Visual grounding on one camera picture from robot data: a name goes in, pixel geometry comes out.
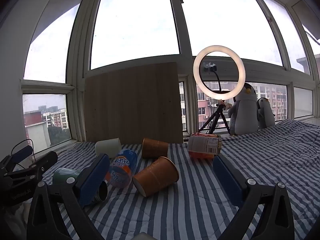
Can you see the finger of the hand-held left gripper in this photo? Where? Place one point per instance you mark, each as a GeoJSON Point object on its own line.
{"type": "Point", "coordinates": [46, 160]}
{"type": "Point", "coordinates": [22, 153]}

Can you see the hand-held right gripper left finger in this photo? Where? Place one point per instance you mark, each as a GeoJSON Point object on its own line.
{"type": "Point", "coordinates": [91, 181]}

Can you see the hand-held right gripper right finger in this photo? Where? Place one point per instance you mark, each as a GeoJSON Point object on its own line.
{"type": "Point", "coordinates": [228, 181]}

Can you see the brown paper cup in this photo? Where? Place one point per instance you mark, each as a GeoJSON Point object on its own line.
{"type": "Point", "coordinates": [153, 148]}
{"type": "Point", "coordinates": [155, 180]}

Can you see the green cup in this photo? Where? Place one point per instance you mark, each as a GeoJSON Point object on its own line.
{"type": "Point", "coordinates": [62, 176]}

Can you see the white cup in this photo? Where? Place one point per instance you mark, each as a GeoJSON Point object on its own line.
{"type": "Point", "coordinates": [108, 147]}

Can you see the metal can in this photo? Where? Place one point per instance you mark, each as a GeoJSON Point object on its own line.
{"type": "Point", "coordinates": [102, 193]}

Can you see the white cloth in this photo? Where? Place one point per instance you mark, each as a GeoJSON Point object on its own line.
{"type": "Point", "coordinates": [16, 215]}

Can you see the blue orange drink can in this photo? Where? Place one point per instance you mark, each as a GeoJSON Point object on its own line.
{"type": "Point", "coordinates": [122, 168]}

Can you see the blue striped blanket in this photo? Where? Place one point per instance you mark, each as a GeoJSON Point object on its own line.
{"type": "Point", "coordinates": [200, 205]}

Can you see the orange labelled food tub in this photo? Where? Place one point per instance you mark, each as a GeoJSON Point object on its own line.
{"type": "Point", "coordinates": [203, 146]}

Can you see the black tripod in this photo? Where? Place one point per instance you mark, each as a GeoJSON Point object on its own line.
{"type": "Point", "coordinates": [218, 116]}

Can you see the large grey penguin plush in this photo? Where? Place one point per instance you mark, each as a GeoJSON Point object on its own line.
{"type": "Point", "coordinates": [243, 115]}

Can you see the small grey penguin plush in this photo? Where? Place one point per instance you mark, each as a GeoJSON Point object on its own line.
{"type": "Point", "coordinates": [265, 115]}

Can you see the wooden board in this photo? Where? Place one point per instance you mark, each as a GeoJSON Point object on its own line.
{"type": "Point", "coordinates": [133, 105]}

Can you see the black phone holder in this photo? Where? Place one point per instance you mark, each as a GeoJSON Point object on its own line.
{"type": "Point", "coordinates": [211, 67]}

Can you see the white window frame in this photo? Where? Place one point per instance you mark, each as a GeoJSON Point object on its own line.
{"type": "Point", "coordinates": [185, 42]}

